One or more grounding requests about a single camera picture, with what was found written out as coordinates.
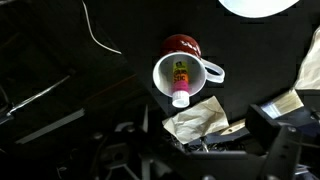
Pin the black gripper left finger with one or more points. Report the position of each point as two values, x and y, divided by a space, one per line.
116 156

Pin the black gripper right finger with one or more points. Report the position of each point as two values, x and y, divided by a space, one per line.
280 150

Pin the orange pink glue stick marker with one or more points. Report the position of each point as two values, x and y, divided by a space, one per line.
180 83

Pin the red white-lined mug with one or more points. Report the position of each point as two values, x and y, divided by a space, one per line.
166 76

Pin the crumpled brown paper napkin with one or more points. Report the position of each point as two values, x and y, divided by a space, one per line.
196 121

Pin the beige crumpled cloth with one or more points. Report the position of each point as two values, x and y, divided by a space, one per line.
310 66

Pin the white round plate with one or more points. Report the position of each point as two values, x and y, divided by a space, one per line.
256 6

